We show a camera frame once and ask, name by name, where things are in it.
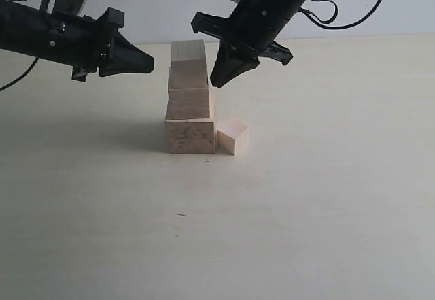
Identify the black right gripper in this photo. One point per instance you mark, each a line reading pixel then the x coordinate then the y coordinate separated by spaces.
pixel 247 34

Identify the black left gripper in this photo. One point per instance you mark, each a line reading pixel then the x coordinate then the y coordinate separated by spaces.
pixel 83 43

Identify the small wooden cube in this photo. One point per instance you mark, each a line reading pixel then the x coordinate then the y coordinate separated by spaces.
pixel 188 64

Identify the medium wooden cube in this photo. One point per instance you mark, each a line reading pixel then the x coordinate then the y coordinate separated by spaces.
pixel 189 103

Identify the smallest wooden cube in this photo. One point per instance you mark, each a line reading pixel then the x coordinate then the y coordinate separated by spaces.
pixel 232 135

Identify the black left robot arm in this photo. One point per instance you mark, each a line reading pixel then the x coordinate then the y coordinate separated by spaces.
pixel 24 30

